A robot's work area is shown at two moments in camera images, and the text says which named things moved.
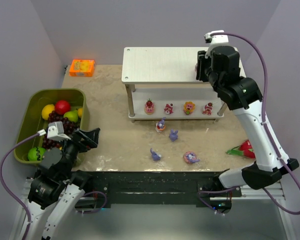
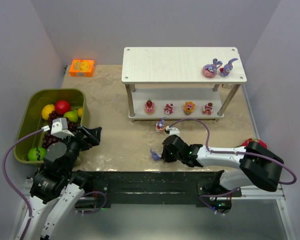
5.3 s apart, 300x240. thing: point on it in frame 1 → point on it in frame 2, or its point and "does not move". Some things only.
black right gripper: x=201 y=67 → x=165 y=146
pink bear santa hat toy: x=168 y=109 does not move
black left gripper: x=82 y=139 does not move
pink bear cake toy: x=208 y=108 does not move
